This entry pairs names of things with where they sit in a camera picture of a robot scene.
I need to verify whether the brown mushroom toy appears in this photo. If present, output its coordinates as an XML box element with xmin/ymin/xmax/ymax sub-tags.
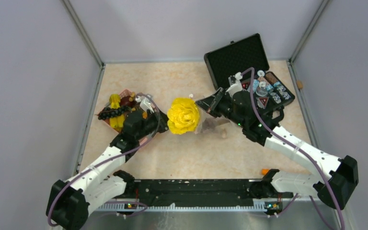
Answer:
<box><xmin>220</xmin><ymin>129</ymin><xmax>228</xmax><ymax>139</ymax></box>

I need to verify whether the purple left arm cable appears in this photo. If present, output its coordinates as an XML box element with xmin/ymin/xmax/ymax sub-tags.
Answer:
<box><xmin>46</xmin><ymin>92</ymin><xmax>161</xmax><ymax>227</ymax></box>

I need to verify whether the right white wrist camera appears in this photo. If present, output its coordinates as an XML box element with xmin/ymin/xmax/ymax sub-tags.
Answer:
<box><xmin>226</xmin><ymin>72</ymin><xmax>243</xmax><ymax>98</ymax></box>

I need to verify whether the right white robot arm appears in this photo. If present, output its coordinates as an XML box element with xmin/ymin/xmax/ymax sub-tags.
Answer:
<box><xmin>195</xmin><ymin>88</ymin><xmax>358</xmax><ymax>210</ymax></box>

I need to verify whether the clear zip top bag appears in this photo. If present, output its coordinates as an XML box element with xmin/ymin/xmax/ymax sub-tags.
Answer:
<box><xmin>190</xmin><ymin>105</ymin><xmax>230</xmax><ymax>134</ymax></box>

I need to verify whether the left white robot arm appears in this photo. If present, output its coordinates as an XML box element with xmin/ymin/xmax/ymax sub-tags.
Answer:
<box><xmin>46</xmin><ymin>110</ymin><xmax>169</xmax><ymax>230</ymax></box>

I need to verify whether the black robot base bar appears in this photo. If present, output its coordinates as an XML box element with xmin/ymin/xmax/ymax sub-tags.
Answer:
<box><xmin>130</xmin><ymin>178</ymin><xmax>267</xmax><ymax>208</ymax></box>

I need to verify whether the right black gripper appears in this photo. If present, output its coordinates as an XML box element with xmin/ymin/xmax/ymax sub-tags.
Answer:
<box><xmin>195</xmin><ymin>88</ymin><xmax>246</xmax><ymax>128</ymax></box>

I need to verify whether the yellow banana bunch toy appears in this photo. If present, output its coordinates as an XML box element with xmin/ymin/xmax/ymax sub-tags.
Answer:
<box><xmin>109</xmin><ymin>94</ymin><xmax>125</xmax><ymax>129</ymax></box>

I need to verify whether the yellow napa cabbage toy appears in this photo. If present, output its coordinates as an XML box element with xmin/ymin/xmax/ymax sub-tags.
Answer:
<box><xmin>167</xmin><ymin>98</ymin><xmax>201</xmax><ymax>135</ymax></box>

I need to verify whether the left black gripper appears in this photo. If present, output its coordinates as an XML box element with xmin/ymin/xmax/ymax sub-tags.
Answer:
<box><xmin>136</xmin><ymin>107</ymin><xmax>180</xmax><ymax>141</ymax></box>

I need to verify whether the black poker chip case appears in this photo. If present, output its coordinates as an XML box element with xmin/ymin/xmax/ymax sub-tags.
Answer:
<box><xmin>204</xmin><ymin>33</ymin><xmax>295</xmax><ymax>115</ymax></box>

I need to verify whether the pink plastic food basket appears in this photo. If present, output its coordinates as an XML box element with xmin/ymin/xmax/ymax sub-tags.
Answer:
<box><xmin>95</xmin><ymin>89</ymin><xmax>154</xmax><ymax>132</ymax></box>

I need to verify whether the dark black grape bunch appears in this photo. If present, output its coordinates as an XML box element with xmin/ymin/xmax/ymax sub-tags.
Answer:
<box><xmin>97</xmin><ymin>106</ymin><xmax>131</xmax><ymax>120</ymax></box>

